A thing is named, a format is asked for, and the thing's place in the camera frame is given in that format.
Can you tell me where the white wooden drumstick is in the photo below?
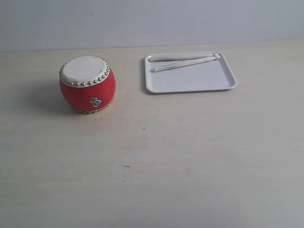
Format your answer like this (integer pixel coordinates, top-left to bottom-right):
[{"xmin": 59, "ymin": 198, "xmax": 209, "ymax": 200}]
[
  {"xmin": 149, "ymin": 53, "xmax": 219, "ymax": 62},
  {"xmin": 153, "ymin": 55, "xmax": 220, "ymax": 72}
]

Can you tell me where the small red drum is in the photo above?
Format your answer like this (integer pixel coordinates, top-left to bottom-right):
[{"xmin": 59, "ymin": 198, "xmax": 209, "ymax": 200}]
[{"xmin": 59, "ymin": 56, "xmax": 116, "ymax": 114}]

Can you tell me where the white rectangular tray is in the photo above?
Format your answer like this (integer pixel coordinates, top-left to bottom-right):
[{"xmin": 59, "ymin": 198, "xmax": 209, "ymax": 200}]
[{"xmin": 144, "ymin": 51, "xmax": 237, "ymax": 94}]

